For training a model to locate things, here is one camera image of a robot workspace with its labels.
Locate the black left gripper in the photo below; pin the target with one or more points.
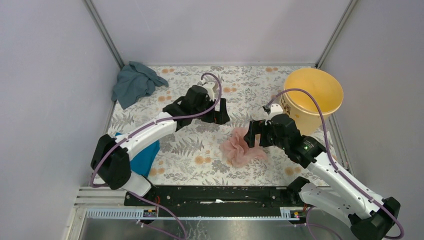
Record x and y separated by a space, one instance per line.
220 117

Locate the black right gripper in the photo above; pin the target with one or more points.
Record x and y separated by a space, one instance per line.
256 127

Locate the pink plastic trash bag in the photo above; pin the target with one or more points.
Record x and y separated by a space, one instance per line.
236 150

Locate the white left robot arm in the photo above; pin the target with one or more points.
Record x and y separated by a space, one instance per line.
155 129

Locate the yellow trash bin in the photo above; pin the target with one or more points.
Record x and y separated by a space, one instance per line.
310 90

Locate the floral patterned table mat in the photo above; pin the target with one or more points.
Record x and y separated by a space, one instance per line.
192 156

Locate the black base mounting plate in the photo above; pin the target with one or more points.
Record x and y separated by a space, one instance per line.
219 201

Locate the blue folded cloth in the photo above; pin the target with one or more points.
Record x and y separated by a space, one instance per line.
140 164

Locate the grey crumpled cloth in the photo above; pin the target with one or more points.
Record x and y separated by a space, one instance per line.
135 81

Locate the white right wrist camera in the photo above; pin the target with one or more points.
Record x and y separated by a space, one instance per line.
272 110

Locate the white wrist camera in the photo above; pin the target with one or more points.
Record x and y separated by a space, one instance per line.
272 110
211 88

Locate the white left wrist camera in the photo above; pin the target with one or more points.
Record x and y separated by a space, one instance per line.
211 88

